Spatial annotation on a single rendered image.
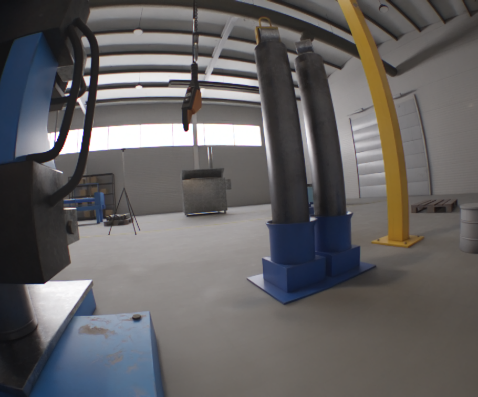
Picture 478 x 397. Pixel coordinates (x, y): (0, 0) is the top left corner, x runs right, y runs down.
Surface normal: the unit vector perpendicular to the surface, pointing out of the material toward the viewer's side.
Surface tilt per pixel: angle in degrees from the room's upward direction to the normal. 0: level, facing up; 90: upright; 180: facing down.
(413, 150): 90
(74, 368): 0
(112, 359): 0
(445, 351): 0
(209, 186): 90
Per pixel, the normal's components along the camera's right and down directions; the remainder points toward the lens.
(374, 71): -0.92, 0.07
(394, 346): -0.08, -1.00
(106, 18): 0.12, 0.99
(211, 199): 0.29, -0.02
